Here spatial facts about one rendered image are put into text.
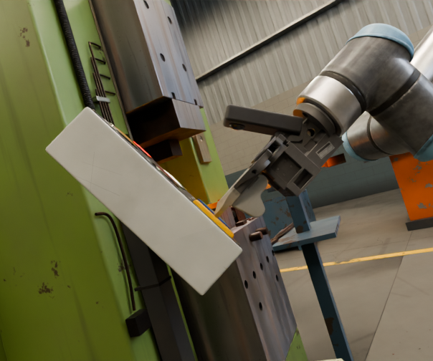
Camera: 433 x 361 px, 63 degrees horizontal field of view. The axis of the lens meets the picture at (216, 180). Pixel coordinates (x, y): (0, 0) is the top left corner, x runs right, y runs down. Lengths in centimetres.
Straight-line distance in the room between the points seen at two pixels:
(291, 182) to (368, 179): 828
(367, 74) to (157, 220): 36
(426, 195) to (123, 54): 391
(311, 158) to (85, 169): 31
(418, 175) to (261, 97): 578
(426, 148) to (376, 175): 813
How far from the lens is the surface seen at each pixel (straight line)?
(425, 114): 60
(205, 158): 150
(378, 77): 58
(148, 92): 112
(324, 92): 54
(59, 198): 96
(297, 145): 54
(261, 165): 50
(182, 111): 117
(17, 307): 116
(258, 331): 111
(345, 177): 888
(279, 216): 493
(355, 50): 58
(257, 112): 53
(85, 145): 49
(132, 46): 118
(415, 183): 457
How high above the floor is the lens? 104
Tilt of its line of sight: 2 degrees up
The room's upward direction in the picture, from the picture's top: 17 degrees counter-clockwise
